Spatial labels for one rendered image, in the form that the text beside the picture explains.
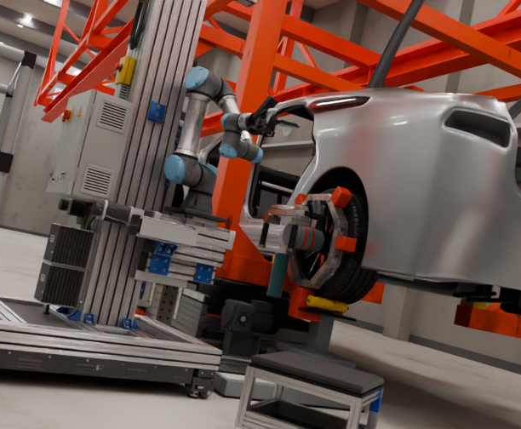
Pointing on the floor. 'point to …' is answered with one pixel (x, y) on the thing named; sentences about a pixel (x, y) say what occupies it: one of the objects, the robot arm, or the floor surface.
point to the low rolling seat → (345, 386)
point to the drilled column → (164, 303)
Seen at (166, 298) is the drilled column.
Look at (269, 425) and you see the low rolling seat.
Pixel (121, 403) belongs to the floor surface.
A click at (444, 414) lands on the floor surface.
